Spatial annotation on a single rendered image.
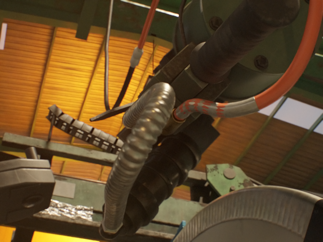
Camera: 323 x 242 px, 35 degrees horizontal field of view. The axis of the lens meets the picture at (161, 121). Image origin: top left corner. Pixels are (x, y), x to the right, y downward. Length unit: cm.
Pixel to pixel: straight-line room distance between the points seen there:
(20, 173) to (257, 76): 28
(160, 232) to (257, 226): 101
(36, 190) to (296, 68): 24
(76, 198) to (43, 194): 124
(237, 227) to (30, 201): 39
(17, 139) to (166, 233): 58
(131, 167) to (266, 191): 34
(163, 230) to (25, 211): 127
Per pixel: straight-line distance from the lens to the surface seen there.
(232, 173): 187
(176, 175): 63
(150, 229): 166
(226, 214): 77
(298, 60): 47
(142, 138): 35
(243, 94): 62
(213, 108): 47
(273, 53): 56
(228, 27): 42
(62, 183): 166
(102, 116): 57
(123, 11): 353
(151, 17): 112
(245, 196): 72
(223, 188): 182
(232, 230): 75
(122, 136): 73
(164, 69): 52
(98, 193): 167
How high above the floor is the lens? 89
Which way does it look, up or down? 41 degrees up
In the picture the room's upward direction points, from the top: straight up
